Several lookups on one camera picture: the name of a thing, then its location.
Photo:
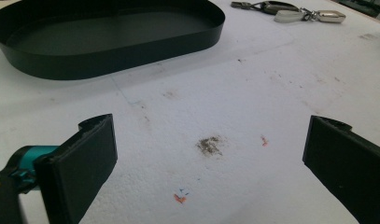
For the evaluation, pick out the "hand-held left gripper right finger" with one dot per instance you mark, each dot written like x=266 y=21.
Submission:
x=346 y=168

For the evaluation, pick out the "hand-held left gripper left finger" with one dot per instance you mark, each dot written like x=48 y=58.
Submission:
x=81 y=168

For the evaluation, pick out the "black oval tray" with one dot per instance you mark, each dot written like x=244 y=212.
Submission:
x=109 y=63

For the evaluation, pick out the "white foam mat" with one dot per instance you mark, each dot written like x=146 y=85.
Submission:
x=228 y=102

